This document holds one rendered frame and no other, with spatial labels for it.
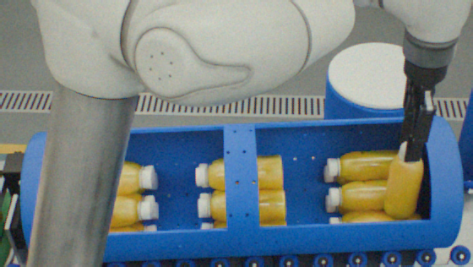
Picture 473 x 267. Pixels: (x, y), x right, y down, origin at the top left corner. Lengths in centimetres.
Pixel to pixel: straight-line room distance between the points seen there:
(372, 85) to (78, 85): 120
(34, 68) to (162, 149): 224
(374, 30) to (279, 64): 321
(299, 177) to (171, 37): 106
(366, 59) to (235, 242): 75
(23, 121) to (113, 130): 267
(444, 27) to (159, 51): 63
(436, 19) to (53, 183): 64
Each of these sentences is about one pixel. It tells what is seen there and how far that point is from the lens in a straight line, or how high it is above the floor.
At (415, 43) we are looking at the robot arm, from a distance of 122.
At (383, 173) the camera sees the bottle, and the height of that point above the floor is 110.
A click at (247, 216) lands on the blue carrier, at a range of 141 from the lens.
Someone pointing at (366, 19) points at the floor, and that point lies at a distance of 400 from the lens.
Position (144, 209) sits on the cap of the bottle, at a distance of 149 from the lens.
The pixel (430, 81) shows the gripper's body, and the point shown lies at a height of 145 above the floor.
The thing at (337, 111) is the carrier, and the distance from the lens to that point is 191.
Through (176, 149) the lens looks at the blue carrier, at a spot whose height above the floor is 109.
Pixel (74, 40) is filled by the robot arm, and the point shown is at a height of 179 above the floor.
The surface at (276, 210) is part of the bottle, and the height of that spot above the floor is 111.
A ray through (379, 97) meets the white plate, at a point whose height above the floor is 104.
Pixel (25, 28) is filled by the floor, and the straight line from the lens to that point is 414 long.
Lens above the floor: 223
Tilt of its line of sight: 43 degrees down
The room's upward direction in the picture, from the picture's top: 2 degrees counter-clockwise
